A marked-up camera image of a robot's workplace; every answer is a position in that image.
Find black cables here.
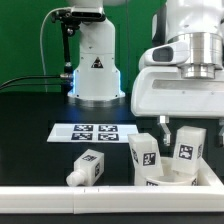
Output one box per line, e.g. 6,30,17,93
0,74,74,92

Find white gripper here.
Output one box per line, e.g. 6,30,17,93
131,66,224,147

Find white marker sheet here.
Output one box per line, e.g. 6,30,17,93
47,123,138,143

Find white round stool seat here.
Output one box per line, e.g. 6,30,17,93
146,157,198,186

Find white L-shaped fence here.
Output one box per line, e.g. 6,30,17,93
0,162,224,214

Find black camera on stand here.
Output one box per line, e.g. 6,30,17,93
51,7,106,94

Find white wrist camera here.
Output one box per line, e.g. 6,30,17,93
139,41,190,70

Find grey camera cable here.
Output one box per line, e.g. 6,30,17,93
39,7,66,94

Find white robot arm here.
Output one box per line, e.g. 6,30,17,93
66,0,224,139

